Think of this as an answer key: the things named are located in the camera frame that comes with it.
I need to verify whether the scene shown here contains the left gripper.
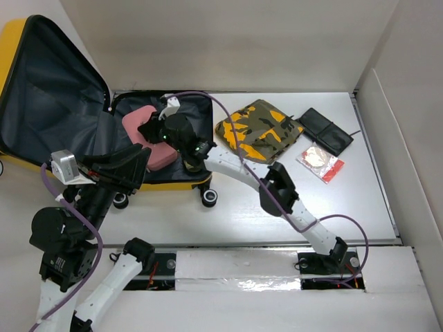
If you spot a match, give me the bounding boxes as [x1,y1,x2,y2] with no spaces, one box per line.
[79,140,153,235]

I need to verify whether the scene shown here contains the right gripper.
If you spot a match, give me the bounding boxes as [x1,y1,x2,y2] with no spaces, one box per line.
[136,111,184,154]

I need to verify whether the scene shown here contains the pink case with metal handle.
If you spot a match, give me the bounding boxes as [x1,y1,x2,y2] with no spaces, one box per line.
[122,105,178,172]

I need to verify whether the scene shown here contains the clear packet with red print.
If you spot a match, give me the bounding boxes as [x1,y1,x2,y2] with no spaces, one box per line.
[296,143,345,184]

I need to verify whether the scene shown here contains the black pouch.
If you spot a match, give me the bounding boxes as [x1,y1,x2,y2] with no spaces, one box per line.
[297,108,354,157]

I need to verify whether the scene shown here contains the light green mug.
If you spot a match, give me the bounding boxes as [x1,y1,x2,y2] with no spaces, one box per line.
[183,160,204,173]

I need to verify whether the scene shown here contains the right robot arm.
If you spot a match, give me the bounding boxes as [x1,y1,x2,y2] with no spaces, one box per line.
[136,114,348,272]

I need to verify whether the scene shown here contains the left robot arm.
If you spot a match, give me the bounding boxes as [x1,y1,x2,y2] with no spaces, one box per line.
[29,144,155,331]

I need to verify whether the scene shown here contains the yellow hard-shell suitcase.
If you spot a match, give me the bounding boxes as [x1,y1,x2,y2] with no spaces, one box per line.
[1,15,217,208]

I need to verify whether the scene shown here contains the camouflage folded cloth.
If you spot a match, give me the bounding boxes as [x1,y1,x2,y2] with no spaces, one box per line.
[215,99,305,164]

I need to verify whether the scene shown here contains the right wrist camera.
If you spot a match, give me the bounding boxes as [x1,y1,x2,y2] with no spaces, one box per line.
[159,96,181,120]

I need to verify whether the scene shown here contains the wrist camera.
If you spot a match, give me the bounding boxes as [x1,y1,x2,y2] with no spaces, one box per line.
[159,96,181,120]
[51,149,95,185]

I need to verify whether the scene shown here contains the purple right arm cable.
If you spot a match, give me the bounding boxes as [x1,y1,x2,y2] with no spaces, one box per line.
[162,91,370,290]

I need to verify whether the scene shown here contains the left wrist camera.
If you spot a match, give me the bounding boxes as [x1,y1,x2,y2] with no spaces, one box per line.
[51,149,95,185]

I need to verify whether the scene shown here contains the metal base rail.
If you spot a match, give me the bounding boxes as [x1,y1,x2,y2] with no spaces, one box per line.
[125,248,365,292]

